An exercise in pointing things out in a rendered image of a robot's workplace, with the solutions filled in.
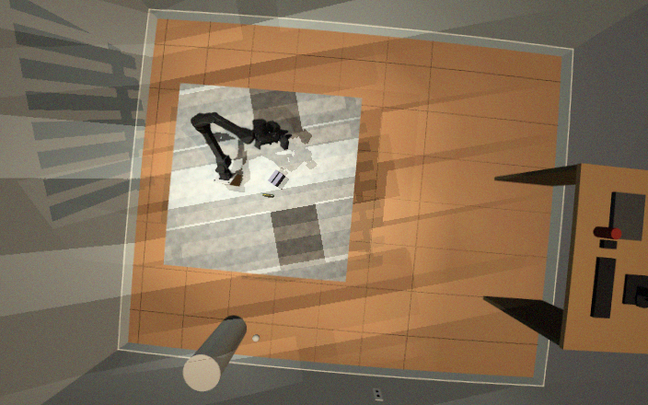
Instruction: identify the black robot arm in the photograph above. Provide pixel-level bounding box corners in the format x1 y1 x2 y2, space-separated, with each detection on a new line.
191 112 280 180

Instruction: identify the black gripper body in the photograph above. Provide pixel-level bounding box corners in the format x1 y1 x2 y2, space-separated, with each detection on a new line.
266 124 289 150

